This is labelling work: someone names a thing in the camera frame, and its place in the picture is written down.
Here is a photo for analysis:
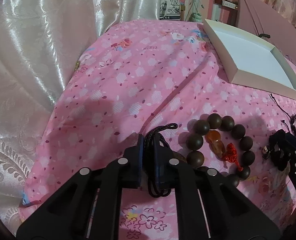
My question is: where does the black scrunchie hair tie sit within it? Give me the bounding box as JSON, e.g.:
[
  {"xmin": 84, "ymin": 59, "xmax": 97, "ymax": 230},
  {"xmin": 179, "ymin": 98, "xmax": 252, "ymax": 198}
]
[{"xmin": 262, "ymin": 129, "xmax": 296, "ymax": 172}]

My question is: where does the black cord pendant necklace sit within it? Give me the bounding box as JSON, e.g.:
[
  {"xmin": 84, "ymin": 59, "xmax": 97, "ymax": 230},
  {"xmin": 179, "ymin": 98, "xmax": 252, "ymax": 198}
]
[{"xmin": 143, "ymin": 122, "xmax": 179, "ymax": 198}]

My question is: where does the pink headboard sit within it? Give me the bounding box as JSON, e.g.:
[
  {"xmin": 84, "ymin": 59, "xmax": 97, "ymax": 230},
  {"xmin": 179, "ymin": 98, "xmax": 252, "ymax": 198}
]
[{"xmin": 236, "ymin": 0, "xmax": 296, "ymax": 65}]

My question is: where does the pink floral bed sheet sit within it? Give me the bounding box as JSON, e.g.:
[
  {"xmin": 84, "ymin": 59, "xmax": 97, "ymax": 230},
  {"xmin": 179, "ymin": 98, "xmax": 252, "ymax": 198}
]
[{"xmin": 20, "ymin": 20, "xmax": 296, "ymax": 239}]

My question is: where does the white power strip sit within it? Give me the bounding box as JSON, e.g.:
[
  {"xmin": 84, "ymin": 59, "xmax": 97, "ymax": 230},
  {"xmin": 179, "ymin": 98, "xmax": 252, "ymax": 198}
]
[{"xmin": 222, "ymin": 0, "xmax": 237, "ymax": 9}]

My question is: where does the green thermos bottle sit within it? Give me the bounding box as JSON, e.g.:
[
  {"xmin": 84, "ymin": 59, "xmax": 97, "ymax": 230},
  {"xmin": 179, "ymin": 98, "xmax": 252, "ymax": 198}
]
[{"xmin": 189, "ymin": 12, "xmax": 203, "ymax": 23}]

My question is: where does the black white floral tote bag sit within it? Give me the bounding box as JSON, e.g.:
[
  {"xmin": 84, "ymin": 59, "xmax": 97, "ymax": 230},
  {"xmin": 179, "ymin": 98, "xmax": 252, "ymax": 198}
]
[{"xmin": 159, "ymin": 0, "xmax": 181, "ymax": 21}]

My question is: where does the brown wooden bead bracelet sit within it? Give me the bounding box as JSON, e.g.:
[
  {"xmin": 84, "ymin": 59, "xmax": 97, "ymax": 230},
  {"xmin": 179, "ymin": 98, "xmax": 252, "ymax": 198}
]
[{"xmin": 185, "ymin": 113, "xmax": 254, "ymax": 189}]

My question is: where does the cream satin curtain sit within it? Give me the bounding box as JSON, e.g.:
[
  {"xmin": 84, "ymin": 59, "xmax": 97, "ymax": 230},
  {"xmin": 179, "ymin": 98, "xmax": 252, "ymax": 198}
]
[{"xmin": 0, "ymin": 0, "xmax": 160, "ymax": 234}]

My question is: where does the white shallow tray box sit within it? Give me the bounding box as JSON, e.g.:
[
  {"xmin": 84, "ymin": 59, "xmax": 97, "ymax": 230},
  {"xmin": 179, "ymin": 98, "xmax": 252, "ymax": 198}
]
[{"xmin": 203, "ymin": 19, "xmax": 296, "ymax": 100}]

